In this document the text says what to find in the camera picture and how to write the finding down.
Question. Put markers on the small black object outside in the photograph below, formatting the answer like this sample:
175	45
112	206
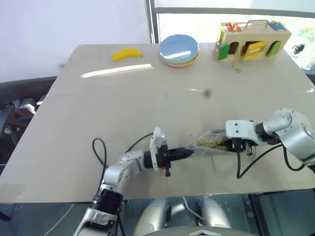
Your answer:
299	48

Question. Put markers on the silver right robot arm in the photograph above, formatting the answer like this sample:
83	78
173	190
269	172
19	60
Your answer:
295	132

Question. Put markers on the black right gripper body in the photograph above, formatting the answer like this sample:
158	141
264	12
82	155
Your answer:
243	145

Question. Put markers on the wooden lock box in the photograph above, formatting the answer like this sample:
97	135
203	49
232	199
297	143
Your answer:
253	37

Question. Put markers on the silver robot leg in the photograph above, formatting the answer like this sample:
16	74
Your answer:
152	216
214	214

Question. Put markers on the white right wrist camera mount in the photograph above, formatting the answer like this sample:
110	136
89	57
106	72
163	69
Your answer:
238	129

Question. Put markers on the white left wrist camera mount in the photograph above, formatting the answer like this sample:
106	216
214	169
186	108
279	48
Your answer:
157	137

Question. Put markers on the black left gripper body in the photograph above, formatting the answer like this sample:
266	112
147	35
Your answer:
163	156

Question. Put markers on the grey window rail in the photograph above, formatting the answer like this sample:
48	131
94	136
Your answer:
233	10

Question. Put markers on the silver right robot leg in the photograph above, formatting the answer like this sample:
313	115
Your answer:
214	214

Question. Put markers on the grey window post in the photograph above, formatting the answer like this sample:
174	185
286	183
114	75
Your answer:
152	22

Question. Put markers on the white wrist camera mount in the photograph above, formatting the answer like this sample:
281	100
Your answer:
157	137
238	129

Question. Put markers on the red and white device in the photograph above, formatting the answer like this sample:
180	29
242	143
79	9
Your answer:
25	107

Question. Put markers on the silver left robot leg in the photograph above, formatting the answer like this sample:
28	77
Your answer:
152	216

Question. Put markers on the clear bag of snacks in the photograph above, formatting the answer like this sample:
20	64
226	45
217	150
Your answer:
209	151

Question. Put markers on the pink plate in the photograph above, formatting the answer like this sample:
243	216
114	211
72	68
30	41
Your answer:
177	66

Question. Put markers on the grey robot torso top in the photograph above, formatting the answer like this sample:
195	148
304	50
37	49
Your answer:
197	232

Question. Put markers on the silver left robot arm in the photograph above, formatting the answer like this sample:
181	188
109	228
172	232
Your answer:
115	174

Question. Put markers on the green plate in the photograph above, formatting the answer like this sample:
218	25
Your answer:
183	63

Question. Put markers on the yellow toy banana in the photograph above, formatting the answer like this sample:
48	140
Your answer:
126	54

